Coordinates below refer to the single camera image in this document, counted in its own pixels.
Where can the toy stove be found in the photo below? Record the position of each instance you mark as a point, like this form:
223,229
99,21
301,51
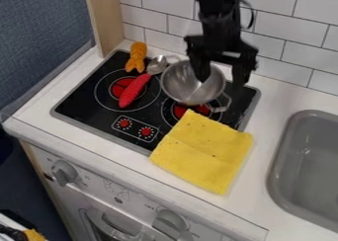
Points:
149,106

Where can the silver spoon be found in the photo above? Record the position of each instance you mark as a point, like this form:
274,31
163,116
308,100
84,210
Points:
157,64

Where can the orange toy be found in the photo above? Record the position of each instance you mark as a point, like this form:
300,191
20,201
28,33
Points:
137,56

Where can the toy sink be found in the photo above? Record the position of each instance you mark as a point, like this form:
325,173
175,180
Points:
308,169

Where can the red fork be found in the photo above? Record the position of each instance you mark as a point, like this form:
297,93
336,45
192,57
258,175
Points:
133,91

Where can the silver pot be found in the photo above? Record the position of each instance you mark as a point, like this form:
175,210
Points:
189,85

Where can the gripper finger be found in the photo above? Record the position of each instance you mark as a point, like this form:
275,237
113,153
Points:
201,68
241,75

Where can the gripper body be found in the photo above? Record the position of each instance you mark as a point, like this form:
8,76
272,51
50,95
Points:
221,37

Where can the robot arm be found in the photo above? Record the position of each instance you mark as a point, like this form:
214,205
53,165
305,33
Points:
215,3

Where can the yellow cloth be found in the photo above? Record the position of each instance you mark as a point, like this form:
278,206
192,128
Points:
203,151

